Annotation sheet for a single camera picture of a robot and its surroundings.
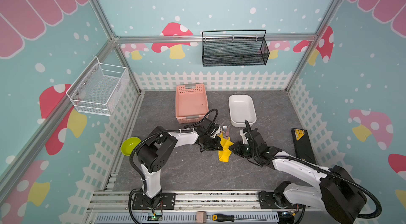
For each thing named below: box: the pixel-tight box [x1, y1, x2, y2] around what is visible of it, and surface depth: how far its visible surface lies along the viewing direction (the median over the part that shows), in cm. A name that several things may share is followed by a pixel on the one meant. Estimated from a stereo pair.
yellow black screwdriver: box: [211, 213, 269, 222], surface depth 70 cm
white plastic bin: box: [228, 94, 257, 128], surface depth 111 cm
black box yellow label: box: [291, 127, 317, 165], surface depth 94 cm
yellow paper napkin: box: [217, 131, 235, 163], surface depth 90 cm
